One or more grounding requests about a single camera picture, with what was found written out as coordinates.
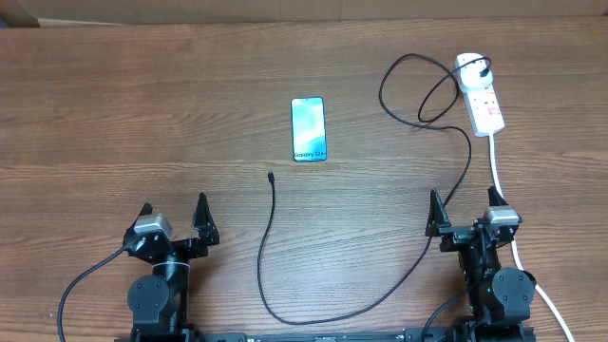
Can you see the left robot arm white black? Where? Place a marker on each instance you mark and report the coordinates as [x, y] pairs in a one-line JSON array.
[[159, 301]]

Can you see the white power extension strip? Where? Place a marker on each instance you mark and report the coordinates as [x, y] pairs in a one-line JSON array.
[[484, 112]]

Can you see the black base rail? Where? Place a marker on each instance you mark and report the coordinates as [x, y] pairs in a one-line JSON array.
[[406, 335]]

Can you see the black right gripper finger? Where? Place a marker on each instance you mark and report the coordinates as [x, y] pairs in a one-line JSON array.
[[495, 198], [438, 223]]

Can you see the Galaxy smartphone blue screen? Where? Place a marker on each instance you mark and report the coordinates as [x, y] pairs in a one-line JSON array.
[[309, 131]]

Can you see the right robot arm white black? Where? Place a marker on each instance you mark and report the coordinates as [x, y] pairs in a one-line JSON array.
[[499, 297]]

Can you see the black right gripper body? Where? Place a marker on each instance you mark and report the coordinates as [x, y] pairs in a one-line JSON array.
[[455, 236]]

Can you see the white charger plug adapter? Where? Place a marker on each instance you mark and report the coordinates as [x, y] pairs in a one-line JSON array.
[[474, 72]]

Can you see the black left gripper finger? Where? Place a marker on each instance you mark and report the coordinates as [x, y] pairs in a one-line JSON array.
[[147, 209], [203, 222]]

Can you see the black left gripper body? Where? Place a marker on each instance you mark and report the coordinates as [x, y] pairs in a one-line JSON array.
[[187, 250]]

